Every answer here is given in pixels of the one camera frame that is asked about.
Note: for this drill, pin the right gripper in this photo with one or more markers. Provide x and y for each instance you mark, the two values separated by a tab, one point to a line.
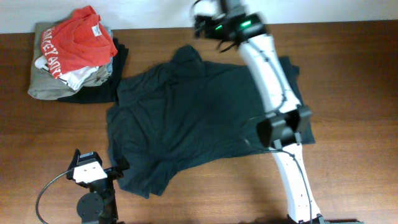
209	22

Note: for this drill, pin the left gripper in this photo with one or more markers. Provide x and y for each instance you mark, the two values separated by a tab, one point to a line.
117	172

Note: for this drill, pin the dark green t-shirt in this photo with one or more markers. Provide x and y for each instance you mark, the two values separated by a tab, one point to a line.
181	114

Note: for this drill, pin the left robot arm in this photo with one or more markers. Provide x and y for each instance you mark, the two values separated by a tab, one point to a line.
98	206

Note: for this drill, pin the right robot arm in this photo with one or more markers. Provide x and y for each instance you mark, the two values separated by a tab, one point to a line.
284	118

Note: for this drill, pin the black folded garment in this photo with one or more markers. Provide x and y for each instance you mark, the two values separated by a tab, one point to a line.
107	92

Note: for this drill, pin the white folded garment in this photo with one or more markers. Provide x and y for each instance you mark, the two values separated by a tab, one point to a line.
73	79

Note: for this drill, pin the beige folded garment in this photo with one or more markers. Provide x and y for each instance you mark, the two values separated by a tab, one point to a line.
43	86

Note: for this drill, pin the red printed t-shirt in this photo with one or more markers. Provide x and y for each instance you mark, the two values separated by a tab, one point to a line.
81	41

